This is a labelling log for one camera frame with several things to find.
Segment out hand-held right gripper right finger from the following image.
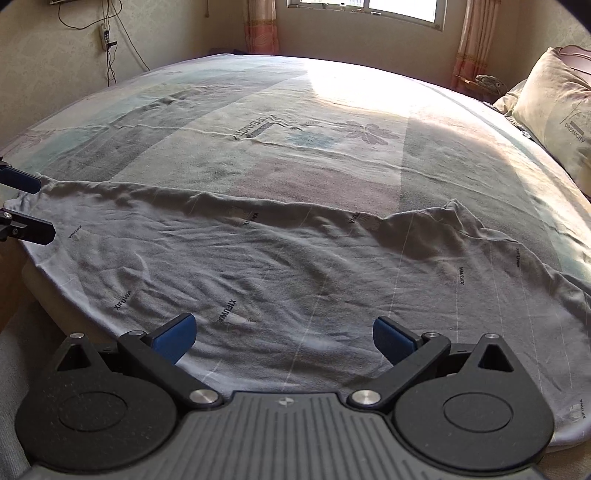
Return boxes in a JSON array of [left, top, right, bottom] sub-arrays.
[[347, 315, 515, 411]]

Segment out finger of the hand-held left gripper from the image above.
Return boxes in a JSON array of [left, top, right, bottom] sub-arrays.
[[0, 209, 57, 247], [0, 166, 43, 195]]

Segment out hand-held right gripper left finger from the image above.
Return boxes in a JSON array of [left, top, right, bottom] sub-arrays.
[[54, 312, 227, 411]]

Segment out grey pants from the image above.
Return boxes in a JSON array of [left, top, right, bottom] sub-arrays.
[[14, 178, 591, 446]]

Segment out bed with patterned sheet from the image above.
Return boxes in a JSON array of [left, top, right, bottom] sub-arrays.
[[0, 53, 591, 462]]

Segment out wooden nightstand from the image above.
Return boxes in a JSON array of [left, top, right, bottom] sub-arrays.
[[455, 74, 509, 100]]

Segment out flat beige pillow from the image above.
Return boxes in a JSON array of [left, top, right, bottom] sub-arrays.
[[493, 78, 530, 117]]

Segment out grey-green object on nightstand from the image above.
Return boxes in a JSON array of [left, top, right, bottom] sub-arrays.
[[475, 74, 509, 91]]

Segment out beige printed pillow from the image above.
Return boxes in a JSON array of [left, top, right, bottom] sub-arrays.
[[512, 46, 591, 188]]

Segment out pink checked curtain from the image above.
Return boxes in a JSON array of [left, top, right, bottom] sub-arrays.
[[452, 0, 500, 93], [247, 0, 280, 55]]

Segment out window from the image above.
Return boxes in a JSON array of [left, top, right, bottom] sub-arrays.
[[286, 0, 444, 32]]

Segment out wooden headboard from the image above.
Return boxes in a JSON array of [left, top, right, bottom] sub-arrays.
[[551, 44, 591, 66]]

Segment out wall power strip with cables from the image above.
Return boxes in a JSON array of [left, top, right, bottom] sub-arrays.
[[58, 0, 151, 86]]

